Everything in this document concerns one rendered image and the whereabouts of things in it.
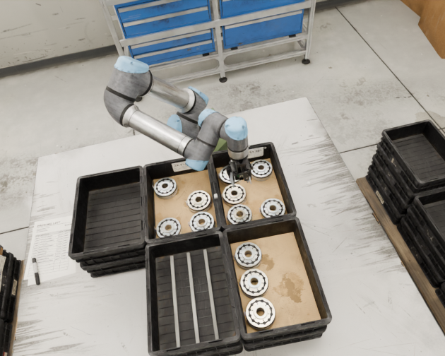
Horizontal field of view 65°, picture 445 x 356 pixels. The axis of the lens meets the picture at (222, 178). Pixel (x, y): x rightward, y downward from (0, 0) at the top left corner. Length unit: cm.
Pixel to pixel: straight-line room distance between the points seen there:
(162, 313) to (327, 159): 109
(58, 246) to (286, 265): 105
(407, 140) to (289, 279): 130
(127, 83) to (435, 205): 173
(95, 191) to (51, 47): 270
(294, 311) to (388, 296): 41
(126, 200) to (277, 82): 217
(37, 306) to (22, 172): 176
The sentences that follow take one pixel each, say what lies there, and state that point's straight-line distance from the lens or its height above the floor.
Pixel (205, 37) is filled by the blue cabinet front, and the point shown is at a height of 47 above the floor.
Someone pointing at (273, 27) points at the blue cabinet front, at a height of 43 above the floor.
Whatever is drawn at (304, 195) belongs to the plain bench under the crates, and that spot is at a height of 70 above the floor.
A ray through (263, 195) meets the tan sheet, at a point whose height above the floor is 83.
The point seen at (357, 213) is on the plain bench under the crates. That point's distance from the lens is 171.
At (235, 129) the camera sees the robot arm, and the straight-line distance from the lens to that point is 116.
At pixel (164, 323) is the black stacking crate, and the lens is 138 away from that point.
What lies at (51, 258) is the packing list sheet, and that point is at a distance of 181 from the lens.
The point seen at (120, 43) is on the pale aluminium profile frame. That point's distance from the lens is 313.
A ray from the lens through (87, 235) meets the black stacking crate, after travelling 163.
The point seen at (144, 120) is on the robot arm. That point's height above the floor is 124.
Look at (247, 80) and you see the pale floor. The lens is 346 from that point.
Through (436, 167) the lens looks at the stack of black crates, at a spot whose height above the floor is 49.
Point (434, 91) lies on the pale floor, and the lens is 359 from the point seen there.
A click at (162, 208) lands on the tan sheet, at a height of 83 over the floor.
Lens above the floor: 212
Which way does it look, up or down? 53 degrees down
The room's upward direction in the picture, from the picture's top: 9 degrees counter-clockwise
